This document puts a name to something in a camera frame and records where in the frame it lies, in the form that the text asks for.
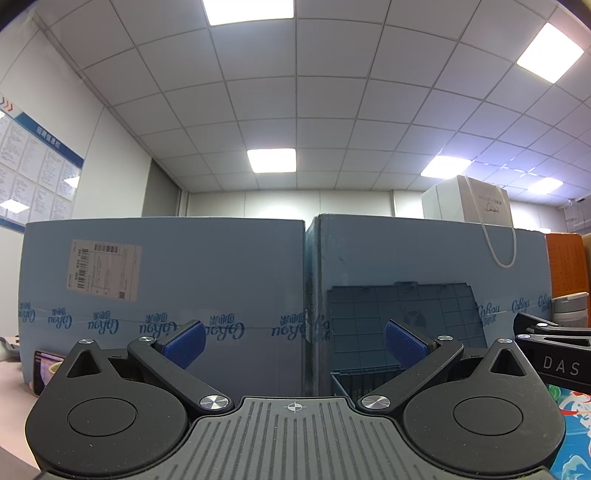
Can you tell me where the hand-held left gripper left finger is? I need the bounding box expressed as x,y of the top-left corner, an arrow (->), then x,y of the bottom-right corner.
61,319 -> 232,412

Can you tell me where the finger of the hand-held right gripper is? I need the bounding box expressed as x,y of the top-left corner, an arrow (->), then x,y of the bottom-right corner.
512,312 -> 591,334
516,332 -> 591,348

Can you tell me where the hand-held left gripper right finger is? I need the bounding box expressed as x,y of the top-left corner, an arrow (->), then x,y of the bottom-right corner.
357,319 -> 532,412

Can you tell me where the white and grey tumbler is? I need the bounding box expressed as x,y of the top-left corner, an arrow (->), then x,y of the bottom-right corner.
551,292 -> 591,329

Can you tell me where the blue plastic crate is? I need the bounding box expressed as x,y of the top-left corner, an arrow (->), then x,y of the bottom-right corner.
327,281 -> 489,398

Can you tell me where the printed desk mat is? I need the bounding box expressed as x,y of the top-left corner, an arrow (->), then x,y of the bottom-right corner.
547,383 -> 591,480

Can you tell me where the orange cardboard box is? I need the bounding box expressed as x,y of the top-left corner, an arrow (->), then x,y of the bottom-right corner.
545,232 -> 591,298

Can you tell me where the blue labelled cardboard box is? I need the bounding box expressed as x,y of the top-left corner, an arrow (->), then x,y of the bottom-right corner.
17,217 -> 308,398

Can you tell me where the ceiling light panel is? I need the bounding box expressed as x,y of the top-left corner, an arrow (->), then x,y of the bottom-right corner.
516,21 -> 585,85
202,0 -> 295,27
420,155 -> 472,179
246,148 -> 297,174
526,177 -> 564,195

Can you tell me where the smartphone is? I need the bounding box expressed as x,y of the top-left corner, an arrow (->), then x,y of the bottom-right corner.
31,350 -> 66,397

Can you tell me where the white paper bag with handles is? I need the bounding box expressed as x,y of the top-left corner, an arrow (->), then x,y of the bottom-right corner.
421,174 -> 517,269

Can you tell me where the wall notice board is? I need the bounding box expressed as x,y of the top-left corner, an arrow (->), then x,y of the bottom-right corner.
0,92 -> 85,234

